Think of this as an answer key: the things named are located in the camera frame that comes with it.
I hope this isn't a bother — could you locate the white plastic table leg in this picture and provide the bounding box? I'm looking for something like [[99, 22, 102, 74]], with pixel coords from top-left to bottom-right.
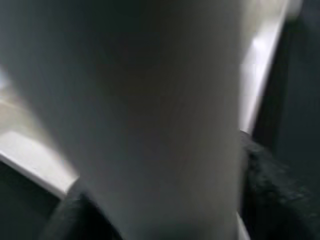
[[0, 0, 251, 240]]

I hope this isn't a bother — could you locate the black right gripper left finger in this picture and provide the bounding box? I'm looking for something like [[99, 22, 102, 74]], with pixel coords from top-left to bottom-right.
[[39, 192, 121, 240]]

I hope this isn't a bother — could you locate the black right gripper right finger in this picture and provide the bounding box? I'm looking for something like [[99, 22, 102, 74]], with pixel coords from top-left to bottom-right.
[[239, 131, 320, 240]]

